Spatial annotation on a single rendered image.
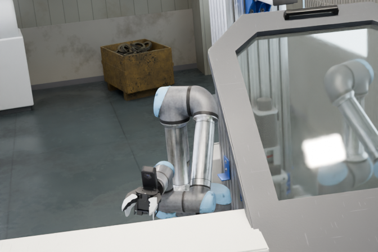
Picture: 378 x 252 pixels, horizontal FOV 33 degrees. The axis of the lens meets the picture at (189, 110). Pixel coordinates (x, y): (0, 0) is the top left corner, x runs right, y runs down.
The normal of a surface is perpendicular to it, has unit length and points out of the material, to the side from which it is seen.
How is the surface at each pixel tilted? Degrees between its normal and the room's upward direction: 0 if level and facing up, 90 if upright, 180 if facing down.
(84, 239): 0
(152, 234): 0
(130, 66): 90
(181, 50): 90
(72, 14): 90
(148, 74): 90
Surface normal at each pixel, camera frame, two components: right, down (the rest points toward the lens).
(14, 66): 0.29, 0.26
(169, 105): -0.22, 0.22
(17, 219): -0.08, -0.95
